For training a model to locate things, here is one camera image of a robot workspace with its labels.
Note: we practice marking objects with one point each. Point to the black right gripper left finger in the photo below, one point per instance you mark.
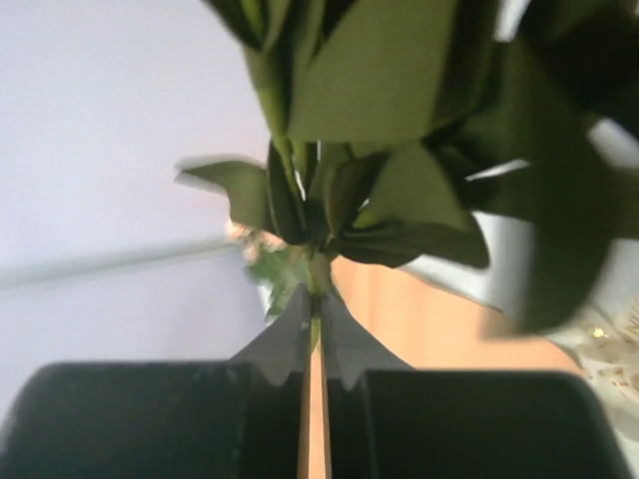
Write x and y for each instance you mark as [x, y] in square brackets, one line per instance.
[283, 347]

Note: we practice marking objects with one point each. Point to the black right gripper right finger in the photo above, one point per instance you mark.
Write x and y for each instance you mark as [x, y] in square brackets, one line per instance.
[349, 349]

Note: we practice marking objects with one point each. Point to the green and orange wrapping paper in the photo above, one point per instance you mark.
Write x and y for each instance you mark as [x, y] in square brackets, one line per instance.
[430, 328]

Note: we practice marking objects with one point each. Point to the left aluminium frame post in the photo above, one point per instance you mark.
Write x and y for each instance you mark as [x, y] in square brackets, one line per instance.
[71, 267]

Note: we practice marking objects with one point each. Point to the cream ribbon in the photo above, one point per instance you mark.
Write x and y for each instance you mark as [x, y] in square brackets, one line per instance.
[605, 347]

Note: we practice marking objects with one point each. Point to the pink rose flower branch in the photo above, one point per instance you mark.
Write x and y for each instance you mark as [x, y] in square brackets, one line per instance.
[274, 266]

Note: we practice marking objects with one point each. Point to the cream rose flower branch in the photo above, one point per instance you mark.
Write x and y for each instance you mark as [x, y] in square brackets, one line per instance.
[394, 123]

